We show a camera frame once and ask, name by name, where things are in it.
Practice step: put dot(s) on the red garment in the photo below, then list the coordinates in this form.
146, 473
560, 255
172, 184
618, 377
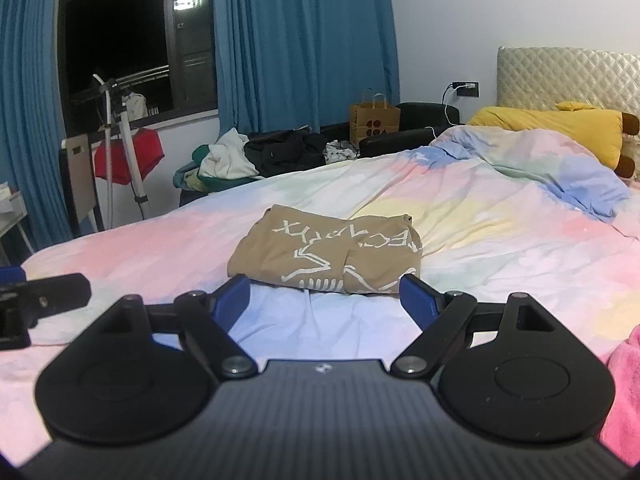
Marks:
150, 152

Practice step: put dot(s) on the tan t-shirt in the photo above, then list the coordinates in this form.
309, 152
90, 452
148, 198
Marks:
320, 240

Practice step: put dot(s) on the yellow plush pillow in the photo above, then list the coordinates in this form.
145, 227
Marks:
550, 125

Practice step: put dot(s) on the patterned white cloth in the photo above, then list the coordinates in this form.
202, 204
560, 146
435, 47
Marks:
340, 152

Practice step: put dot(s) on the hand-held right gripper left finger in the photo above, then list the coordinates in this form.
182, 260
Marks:
232, 295

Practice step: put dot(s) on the white hoodie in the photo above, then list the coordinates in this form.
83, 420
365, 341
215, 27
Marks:
225, 157

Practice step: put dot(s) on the dark window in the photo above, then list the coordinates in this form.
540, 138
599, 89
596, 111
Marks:
115, 20

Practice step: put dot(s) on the green garment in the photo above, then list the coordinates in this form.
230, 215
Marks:
200, 152

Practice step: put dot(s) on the blue curtain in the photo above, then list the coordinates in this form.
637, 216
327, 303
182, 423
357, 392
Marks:
30, 110
300, 35

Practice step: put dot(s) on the pastel duvet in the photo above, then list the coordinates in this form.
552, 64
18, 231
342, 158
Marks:
500, 220

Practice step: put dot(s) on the pink fleece blanket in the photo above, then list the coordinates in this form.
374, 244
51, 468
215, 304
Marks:
625, 385

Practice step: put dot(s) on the black jacket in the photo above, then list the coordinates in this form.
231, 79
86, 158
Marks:
285, 152

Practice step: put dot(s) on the metal balcony railing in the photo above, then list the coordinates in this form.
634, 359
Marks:
150, 72

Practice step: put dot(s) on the blue-grey garment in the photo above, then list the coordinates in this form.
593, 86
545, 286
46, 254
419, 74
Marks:
182, 175

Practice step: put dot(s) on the black sofa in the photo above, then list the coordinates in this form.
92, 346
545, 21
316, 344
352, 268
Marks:
420, 115

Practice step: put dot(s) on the silver telescopic stand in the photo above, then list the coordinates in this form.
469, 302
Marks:
131, 160

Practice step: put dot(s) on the white dressing table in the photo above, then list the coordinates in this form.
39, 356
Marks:
12, 215

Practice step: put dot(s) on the brown paper bag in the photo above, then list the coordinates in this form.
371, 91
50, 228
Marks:
375, 120

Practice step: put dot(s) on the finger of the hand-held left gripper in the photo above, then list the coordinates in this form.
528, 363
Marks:
60, 292
11, 275

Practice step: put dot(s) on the quilted beige headboard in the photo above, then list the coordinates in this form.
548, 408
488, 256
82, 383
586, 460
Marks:
565, 75

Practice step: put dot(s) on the white hanging garment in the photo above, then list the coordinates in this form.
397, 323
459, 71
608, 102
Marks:
136, 105

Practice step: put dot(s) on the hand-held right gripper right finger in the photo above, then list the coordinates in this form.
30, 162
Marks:
417, 297

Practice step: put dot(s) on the yellow-green garment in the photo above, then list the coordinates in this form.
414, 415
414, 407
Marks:
192, 179

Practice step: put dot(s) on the wall socket with charger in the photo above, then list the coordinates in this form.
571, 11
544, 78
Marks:
465, 91

